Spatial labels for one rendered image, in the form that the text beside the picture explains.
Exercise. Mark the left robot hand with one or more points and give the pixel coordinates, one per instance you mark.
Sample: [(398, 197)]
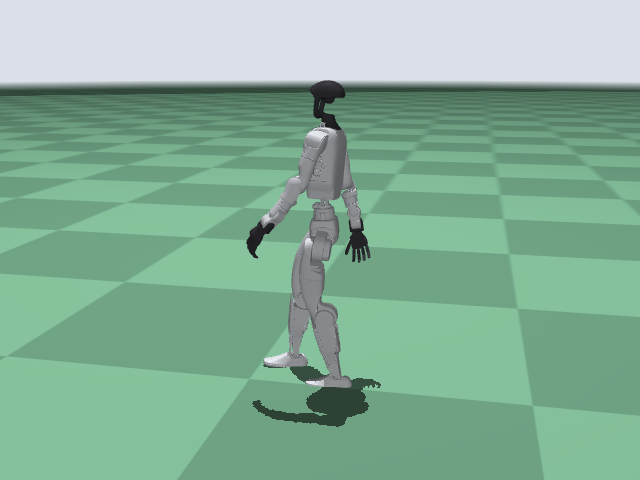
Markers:
[(256, 236)]

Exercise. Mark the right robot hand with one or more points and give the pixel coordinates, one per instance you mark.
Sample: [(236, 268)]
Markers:
[(358, 240)]

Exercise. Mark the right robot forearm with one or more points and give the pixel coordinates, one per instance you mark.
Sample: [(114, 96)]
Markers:
[(351, 202)]

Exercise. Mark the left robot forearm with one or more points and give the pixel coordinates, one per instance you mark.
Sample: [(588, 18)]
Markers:
[(287, 199)]

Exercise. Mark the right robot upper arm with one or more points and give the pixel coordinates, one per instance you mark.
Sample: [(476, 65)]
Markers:
[(347, 178)]

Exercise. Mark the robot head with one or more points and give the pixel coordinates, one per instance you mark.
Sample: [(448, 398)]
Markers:
[(326, 92)]

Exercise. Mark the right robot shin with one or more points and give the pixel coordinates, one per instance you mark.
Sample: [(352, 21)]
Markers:
[(297, 325)]

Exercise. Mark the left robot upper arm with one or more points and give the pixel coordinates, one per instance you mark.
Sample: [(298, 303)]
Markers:
[(314, 144)]

